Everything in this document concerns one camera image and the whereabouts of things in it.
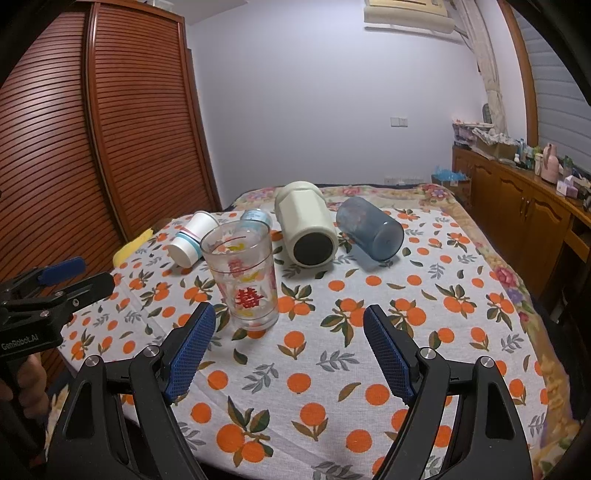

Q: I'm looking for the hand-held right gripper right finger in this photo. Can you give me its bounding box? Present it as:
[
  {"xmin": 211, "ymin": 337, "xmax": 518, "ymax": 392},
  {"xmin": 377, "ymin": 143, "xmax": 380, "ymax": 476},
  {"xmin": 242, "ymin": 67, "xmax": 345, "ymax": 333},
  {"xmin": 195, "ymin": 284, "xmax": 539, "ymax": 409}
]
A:
[{"xmin": 363, "ymin": 304, "xmax": 529, "ymax": 480}]

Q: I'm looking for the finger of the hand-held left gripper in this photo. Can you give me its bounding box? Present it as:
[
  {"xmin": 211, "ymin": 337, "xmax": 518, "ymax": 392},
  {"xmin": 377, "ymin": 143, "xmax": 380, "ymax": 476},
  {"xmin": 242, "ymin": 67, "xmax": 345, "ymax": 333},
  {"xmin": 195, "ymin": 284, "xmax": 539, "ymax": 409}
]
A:
[
  {"xmin": 46, "ymin": 271, "xmax": 115, "ymax": 324},
  {"xmin": 0, "ymin": 257, "xmax": 88, "ymax": 302}
]

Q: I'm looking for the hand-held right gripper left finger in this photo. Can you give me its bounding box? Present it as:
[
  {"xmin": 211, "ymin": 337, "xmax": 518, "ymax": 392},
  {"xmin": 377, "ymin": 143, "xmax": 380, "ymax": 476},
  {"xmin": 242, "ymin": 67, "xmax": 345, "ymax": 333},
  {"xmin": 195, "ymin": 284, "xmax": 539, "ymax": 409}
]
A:
[{"xmin": 46, "ymin": 302, "xmax": 218, "ymax": 480}]

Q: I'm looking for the cream insulated cup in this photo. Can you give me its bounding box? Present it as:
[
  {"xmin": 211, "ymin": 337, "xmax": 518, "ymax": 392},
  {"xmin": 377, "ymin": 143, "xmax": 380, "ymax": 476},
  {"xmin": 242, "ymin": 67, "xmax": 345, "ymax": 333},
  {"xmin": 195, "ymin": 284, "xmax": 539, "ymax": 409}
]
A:
[{"xmin": 274, "ymin": 181, "xmax": 340, "ymax": 267}]

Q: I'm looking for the clear glass cup red print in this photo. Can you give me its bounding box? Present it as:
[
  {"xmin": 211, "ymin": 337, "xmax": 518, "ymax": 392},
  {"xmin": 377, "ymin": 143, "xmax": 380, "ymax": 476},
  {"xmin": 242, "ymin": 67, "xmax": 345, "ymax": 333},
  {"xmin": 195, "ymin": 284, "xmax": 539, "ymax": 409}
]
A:
[{"xmin": 199, "ymin": 220, "xmax": 279, "ymax": 331}]

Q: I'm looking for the white striped paper cup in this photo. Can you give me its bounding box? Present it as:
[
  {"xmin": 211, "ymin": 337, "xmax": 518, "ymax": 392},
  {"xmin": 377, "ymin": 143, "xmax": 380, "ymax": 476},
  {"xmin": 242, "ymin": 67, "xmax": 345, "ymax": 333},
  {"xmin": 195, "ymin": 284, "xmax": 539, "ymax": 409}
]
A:
[{"xmin": 167, "ymin": 211, "xmax": 221, "ymax": 267}]

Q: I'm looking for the blue translucent plastic cup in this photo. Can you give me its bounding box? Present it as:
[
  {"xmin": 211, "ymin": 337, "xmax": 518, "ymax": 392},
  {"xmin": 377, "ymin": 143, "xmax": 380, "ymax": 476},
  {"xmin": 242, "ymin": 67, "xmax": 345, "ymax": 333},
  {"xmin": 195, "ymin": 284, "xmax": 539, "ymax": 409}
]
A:
[{"xmin": 335, "ymin": 196, "xmax": 406, "ymax": 263}]

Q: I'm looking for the light blue small cup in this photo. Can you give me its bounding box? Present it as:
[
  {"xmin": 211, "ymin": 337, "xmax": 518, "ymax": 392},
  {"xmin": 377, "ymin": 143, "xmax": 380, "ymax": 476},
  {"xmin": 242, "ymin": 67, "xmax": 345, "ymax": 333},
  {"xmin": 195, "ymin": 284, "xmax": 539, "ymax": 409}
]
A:
[{"xmin": 239, "ymin": 209, "xmax": 273, "ymax": 232}]

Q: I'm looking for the person's left hand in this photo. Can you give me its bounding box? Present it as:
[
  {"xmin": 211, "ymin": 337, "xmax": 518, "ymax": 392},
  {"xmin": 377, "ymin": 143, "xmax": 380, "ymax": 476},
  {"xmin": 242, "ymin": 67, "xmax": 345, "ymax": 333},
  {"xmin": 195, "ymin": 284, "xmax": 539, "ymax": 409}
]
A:
[{"xmin": 0, "ymin": 355, "xmax": 51, "ymax": 423}]

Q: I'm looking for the yellow cloth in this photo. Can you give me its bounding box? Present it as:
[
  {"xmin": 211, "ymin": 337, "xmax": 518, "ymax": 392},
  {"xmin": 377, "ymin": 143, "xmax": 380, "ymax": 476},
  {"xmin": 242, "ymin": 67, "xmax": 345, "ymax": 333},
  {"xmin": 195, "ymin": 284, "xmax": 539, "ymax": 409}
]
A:
[{"xmin": 113, "ymin": 226, "xmax": 155, "ymax": 266}]

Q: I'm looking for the orange fruit print tablecloth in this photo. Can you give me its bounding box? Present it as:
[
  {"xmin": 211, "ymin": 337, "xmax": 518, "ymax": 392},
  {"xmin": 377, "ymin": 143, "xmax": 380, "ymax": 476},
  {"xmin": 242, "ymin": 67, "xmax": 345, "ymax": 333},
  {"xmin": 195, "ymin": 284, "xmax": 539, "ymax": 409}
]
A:
[{"xmin": 58, "ymin": 208, "xmax": 550, "ymax": 480}]

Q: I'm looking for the brown slatted wooden wardrobe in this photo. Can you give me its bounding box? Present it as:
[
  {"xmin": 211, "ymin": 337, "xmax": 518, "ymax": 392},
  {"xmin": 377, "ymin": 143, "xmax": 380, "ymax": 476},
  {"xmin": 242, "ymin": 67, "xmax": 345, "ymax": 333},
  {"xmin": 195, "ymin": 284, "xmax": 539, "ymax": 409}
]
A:
[{"xmin": 0, "ymin": 0, "xmax": 222, "ymax": 388}]

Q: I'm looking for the floral blanket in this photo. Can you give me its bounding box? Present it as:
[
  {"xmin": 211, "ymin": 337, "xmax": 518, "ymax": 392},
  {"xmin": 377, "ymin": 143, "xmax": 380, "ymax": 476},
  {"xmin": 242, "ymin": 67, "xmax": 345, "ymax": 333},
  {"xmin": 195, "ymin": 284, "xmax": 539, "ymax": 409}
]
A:
[{"xmin": 228, "ymin": 184, "xmax": 583, "ymax": 480}]

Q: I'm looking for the blue plastic bag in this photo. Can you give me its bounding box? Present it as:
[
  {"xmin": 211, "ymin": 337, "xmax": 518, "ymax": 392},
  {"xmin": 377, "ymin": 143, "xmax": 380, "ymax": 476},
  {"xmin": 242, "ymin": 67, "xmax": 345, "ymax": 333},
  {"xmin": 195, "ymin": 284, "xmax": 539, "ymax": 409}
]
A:
[{"xmin": 431, "ymin": 166, "xmax": 471, "ymax": 184}]

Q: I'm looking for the wooden sideboard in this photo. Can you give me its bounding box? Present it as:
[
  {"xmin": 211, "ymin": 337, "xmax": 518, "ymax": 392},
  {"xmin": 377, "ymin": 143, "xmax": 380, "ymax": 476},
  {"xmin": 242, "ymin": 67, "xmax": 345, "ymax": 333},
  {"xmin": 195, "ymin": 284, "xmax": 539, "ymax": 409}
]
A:
[{"xmin": 451, "ymin": 145, "xmax": 591, "ymax": 301}]

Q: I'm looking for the pile of boxes and cloths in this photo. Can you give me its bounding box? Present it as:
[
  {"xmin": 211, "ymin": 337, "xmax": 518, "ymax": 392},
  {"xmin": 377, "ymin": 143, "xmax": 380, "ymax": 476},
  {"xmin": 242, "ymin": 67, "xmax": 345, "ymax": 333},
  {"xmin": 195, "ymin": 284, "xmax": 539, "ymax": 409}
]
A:
[{"xmin": 452, "ymin": 117, "xmax": 518, "ymax": 160}]

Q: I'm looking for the group of toiletry bottles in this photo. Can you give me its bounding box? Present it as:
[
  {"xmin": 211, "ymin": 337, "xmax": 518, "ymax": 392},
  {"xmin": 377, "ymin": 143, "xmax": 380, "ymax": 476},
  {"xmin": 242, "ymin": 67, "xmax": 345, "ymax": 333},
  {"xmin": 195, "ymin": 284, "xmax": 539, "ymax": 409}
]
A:
[{"xmin": 515, "ymin": 138, "xmax": 543, "ymax": 171}]

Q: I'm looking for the white tissue box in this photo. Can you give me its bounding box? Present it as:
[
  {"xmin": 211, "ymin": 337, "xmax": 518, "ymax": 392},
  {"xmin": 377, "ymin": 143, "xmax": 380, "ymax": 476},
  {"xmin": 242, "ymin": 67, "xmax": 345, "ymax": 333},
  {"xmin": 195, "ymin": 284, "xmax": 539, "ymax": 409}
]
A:
[{"xmin": 556, "ymin": 178, "xmax": 586, "ymax": 199}]

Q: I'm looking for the pink thermos jug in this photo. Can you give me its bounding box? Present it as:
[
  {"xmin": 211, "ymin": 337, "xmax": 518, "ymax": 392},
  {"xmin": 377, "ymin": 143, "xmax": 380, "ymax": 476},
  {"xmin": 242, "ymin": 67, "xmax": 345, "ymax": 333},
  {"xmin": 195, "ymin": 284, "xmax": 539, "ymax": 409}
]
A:
[{"xmin": 540, "ymin": 143, "xmax": 560, "ymax": 183}]

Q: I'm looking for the window with blinds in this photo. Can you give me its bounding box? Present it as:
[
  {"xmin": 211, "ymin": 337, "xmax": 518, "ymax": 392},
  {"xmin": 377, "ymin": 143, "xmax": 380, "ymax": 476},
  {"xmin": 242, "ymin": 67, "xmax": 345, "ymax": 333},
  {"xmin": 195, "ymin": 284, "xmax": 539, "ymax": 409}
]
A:
[{"xmin": 499, "ymin": 0, "xmax": 591, "ymax": 185}]

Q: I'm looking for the cream patterned curtain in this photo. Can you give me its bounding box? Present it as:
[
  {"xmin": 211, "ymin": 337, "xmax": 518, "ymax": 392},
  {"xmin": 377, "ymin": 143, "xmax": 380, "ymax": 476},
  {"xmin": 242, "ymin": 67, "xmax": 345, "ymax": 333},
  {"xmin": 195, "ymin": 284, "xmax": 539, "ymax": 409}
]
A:
[{"xmin": 450, "ymin": 0, "xmax": 509, "ymax": 139}]

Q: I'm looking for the white air conditioner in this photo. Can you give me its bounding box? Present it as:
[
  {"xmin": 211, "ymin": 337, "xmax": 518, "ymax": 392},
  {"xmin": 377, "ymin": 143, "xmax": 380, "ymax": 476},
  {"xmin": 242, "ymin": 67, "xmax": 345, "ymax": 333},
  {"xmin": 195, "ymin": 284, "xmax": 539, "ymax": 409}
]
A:
[{"xmin": 362, "ymin": 0, "xmax": 467, "ymax": 44}]

